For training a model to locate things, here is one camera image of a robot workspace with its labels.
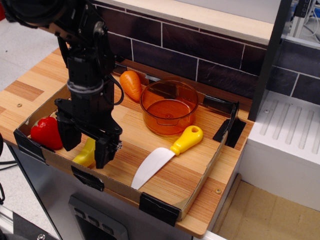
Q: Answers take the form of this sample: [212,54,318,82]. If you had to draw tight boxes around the red toy strawberry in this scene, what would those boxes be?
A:
[30,116,63,150]

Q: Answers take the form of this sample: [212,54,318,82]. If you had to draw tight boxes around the transparent orange plastic pot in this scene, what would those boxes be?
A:
[140,80,199,136]

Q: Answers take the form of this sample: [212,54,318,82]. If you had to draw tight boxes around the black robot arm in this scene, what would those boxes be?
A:
[1,0,122,169]

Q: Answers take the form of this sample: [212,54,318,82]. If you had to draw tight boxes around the toy knife yellow handle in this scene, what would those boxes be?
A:
[131,125,204,190]

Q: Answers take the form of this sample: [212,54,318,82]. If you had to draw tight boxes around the orange toy carrot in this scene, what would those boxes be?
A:
[119,70,142,101]

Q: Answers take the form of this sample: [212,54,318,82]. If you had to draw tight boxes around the cardboard fence with black tape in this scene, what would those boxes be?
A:
[15,54,251,229]

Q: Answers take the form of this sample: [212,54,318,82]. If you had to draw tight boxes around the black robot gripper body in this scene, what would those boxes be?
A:
[54,82,123,150]

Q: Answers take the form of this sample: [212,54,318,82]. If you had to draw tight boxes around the grey toy oven front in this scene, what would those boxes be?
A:
[68,196,129,240]

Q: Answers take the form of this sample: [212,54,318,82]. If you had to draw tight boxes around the dark grey upright post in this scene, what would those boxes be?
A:
[248,0,292,122]

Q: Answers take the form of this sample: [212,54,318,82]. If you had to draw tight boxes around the yellow toy banana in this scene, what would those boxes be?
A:
[72,137,96,167]

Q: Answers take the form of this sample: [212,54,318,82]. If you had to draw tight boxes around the white toy sink drainer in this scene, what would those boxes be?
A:
[239,91,320,211]

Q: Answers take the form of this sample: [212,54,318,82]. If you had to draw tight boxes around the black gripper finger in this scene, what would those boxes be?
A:
[57,117,82,152]
[94,137,118,169]

